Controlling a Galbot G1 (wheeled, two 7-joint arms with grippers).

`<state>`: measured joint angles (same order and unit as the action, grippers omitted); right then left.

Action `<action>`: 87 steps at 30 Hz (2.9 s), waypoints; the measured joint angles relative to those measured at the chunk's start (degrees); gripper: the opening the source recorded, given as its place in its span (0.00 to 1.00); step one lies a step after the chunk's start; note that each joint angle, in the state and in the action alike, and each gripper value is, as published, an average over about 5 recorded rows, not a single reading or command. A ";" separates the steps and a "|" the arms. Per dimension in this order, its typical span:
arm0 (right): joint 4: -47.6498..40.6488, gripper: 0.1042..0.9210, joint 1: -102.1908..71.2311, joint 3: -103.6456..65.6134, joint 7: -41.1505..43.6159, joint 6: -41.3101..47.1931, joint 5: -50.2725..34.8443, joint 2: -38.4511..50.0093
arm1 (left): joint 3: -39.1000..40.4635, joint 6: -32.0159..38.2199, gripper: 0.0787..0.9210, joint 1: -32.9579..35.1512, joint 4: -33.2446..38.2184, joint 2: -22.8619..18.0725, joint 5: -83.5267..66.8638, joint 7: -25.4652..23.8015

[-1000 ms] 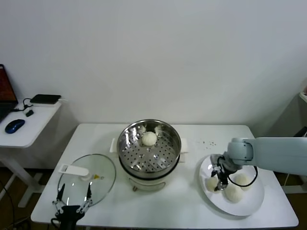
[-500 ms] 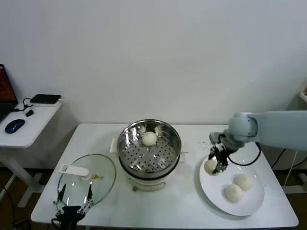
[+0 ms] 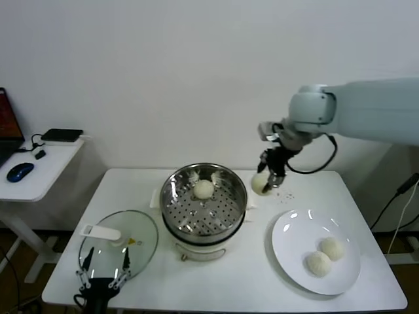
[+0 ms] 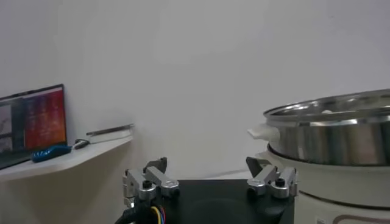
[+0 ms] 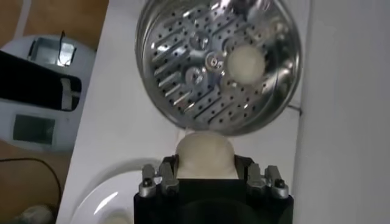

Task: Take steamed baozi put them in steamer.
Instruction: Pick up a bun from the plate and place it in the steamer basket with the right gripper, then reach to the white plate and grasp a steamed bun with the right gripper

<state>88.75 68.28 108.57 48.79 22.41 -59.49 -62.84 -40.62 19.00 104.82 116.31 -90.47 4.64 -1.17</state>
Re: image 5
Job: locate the stainless steel steamer basket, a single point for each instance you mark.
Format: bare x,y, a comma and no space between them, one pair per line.
189,85

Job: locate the white robot body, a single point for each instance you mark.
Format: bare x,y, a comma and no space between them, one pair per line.
36,91

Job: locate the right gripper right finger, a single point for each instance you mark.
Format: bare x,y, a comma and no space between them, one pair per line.
256,179

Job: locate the white steamed baozi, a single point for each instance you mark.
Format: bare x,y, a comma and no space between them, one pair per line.
205,155
245,64

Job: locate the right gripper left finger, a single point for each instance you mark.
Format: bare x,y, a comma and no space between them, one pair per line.
167,179

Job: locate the white round plate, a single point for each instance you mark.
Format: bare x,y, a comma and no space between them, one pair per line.
103,194

